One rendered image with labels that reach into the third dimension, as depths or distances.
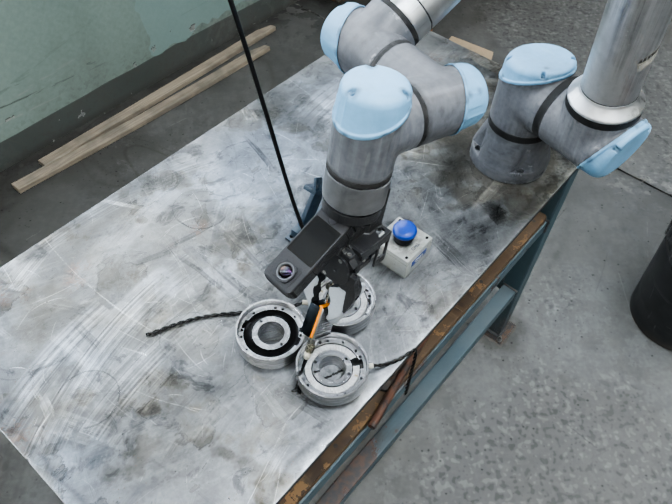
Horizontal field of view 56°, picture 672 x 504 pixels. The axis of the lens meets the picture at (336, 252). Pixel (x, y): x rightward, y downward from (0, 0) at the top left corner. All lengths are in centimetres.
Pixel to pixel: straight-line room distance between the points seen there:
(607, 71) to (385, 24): 37
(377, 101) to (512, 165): 63
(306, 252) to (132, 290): 42
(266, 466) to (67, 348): 36
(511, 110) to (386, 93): 55
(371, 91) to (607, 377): 153
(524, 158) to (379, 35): 53
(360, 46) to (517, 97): 43
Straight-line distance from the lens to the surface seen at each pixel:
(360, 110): 62
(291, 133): 128
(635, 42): 97
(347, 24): 79
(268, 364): 93
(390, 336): 99
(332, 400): 89
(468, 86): 73
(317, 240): 73
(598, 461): 190
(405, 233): 101
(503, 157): 121
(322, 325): 86
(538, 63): 113
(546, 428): 189
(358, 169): 66
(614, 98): 103
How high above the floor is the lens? 164
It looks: 52 degrees down
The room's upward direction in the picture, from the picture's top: 3 degrees clockwise
